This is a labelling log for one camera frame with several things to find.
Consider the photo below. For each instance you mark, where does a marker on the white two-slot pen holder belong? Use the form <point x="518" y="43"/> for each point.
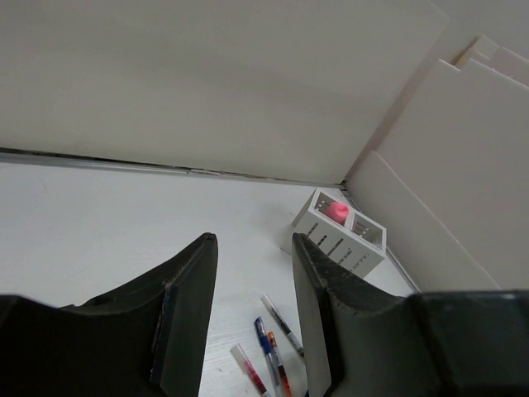
<point x="359" y="245"/>

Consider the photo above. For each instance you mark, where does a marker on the aluminium rail back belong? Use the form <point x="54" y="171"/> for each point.
<point x="14" y="156"/>

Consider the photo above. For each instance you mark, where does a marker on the pink eraser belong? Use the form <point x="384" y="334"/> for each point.
<point x="338" y="212"/>

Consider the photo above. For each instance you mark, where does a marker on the purple tipped pen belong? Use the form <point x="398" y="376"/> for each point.
<point x="244" y="363"/>

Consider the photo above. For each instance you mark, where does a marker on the orange tipped clear pen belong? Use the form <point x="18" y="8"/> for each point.
<point x="286" y="329"/>

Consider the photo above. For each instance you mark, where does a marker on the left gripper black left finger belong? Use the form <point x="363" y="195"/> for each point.
<point x="144" y="338"/>

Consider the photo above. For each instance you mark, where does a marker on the blue clear pen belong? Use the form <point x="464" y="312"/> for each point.
<point x="269" y="356"/>

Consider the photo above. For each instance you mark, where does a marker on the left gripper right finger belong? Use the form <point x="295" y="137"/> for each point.
<point x="359" y="340"/>

